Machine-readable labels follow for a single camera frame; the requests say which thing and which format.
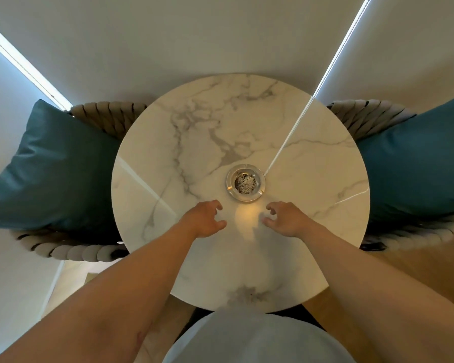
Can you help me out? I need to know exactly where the person's left hand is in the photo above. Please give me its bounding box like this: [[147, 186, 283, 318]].
[[179, 200, 228, 239]]

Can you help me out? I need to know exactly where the person's right hand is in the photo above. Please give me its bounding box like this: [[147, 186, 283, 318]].
[[261, 201, 315, 239]]

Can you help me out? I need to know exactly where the person's left forearm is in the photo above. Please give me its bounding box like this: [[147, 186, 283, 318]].
[[0, 219, 198, 363]]

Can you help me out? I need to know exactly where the person's right forearm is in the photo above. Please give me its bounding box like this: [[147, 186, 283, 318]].
[[297, 219, 454, 363]]

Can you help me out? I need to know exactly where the ash in ashtray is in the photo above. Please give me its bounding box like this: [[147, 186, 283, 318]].
[[235, 174, 257, 195]]

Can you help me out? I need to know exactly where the glass ashtray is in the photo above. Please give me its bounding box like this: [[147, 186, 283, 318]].
[[226, 163, 266, 203]]

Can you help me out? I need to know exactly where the round marble table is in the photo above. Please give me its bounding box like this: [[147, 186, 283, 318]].
[[111, 73, 371, 313]]

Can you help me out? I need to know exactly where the person's white shirt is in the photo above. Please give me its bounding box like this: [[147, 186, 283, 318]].
[[163, 306, 356, 363]]

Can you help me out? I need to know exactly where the teal cushion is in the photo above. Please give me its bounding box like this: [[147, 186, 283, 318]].
[[0, 99, 122, 238], [356, 90, 454, 223]]

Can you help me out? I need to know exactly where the woven rope chair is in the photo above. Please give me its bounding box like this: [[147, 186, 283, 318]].
[[326, 99, 454, 252], [10, 101, 149, 263]]

